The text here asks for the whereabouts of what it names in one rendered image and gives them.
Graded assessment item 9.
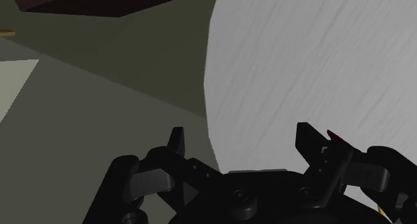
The white round table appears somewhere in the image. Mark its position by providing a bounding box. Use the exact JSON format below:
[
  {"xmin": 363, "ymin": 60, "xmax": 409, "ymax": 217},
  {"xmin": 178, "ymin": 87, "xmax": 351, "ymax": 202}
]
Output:
[{"xmin": 203, "ymin": 0, "xmax": 417, "ymax": 215}]

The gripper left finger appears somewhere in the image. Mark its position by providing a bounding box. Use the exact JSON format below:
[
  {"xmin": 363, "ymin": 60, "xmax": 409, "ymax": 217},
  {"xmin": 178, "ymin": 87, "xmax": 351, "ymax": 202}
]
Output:
[{"xmin": 83, "ymin": 126, "xmax": 225, "ymax": 224}]

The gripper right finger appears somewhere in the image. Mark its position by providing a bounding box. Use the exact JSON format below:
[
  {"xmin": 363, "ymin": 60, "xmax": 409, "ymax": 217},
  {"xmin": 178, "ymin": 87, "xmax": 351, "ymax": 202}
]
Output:
[{"xmin": 295, "ymin": 122, "xmax": 417, "ymax": 224}]

